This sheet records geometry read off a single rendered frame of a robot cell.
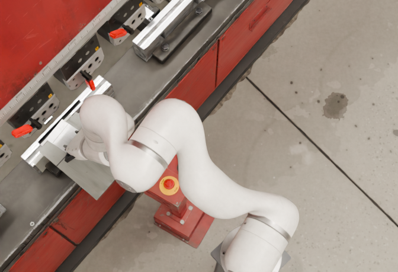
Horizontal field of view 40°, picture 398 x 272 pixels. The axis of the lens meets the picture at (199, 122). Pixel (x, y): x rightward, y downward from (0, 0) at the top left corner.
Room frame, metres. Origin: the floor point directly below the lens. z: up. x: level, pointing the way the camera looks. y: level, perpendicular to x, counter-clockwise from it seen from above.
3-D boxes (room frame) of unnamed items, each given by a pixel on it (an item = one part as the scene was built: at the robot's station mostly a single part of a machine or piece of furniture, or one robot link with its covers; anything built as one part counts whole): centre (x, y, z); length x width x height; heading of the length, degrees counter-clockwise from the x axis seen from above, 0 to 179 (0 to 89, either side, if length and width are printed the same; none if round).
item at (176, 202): (0.55, 0.09, 0.75); 0.20 x 0.16 x 0.18; 150
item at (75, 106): (0.67, 0.47, 0.99); 0.20 x 0.03 x 0.03; 141
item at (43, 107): (0.63, 0.50, 1.26); 0.15 x 0.09 x 0.17; 141
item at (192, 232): (0.54, 0.07, 0.06); 0.25 x 0.20 x 0.12; 60
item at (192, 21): (1.08, 0.06, 0.89); 0.30 x 0.05 x 0.03; 141
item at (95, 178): (0.55, 0.37, 1.00); 0.26 x 0.18 x 0.01; 51
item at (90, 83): (0.73, 0.34, 1.20); 0.04 x 0.02 x 0.10; 51
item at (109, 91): (0.69, 0.45, 0.92); 0.39 x 0.06 x 0.10; 141
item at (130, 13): (0.94, 0.25, 1.26); 0.15 x 0.09 x 0.17; 141
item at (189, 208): (0.55, 0.09, 0.13); 0.10 x 0.10 x 0.01; 60
